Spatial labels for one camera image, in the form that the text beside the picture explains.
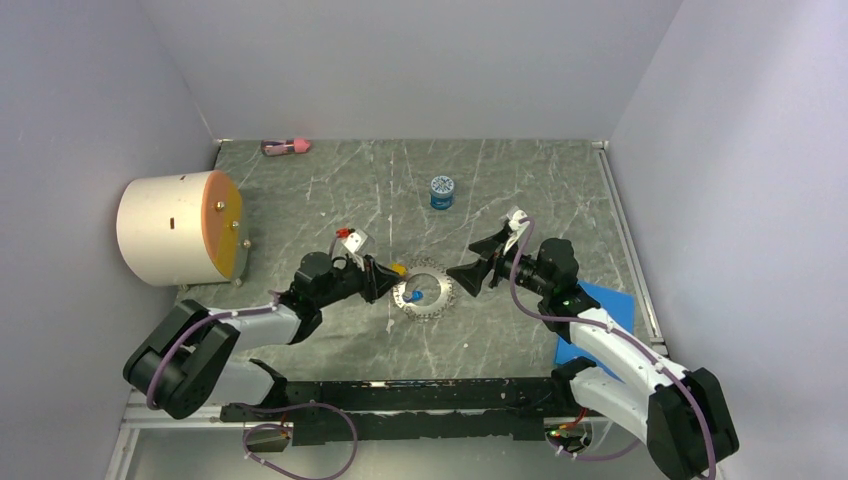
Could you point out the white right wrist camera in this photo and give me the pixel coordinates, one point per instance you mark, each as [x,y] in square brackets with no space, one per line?
[515,223]

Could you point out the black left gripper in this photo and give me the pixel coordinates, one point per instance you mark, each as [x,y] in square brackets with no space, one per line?
[375,279]

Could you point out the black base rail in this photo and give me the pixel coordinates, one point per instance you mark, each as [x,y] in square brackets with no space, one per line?
[523,409]

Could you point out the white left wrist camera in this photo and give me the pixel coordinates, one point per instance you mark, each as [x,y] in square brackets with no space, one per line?
[353,241]

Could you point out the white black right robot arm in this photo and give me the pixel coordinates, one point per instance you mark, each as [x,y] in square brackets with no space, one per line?
[679,414]

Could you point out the pink capped small bottle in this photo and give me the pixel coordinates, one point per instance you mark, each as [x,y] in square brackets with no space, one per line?
[274,148]

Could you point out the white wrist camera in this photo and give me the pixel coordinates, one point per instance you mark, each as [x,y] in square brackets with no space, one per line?
[515,223]
[353,241]

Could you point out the cream cylinder with orange face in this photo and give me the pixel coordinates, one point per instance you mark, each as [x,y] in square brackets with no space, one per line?
[185,229]

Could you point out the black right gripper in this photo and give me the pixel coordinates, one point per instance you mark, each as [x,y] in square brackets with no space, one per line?
[471,276]

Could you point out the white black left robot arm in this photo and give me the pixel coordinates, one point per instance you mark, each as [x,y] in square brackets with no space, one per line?
[187,360]

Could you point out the blue round jar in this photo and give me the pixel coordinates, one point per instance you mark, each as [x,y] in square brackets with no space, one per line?
[442,190]

